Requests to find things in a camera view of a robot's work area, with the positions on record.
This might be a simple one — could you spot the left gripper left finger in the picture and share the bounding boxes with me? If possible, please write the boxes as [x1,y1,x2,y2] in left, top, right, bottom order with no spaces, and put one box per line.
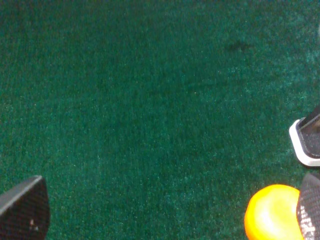
[0,175,50,240]

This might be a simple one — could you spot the orange mandarin fruit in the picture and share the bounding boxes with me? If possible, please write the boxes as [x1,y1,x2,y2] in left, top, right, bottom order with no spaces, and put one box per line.
[244,184,303,240]

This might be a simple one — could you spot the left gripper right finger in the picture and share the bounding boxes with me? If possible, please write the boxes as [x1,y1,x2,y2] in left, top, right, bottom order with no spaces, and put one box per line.
[296,172,320,240]

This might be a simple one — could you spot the black and white board eraser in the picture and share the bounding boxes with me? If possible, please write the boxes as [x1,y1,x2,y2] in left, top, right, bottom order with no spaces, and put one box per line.
[289,113,320,167]

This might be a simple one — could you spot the green velvet table cloth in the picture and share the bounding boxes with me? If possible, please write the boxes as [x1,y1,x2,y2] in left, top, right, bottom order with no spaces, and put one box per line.
[0,0,320,240]

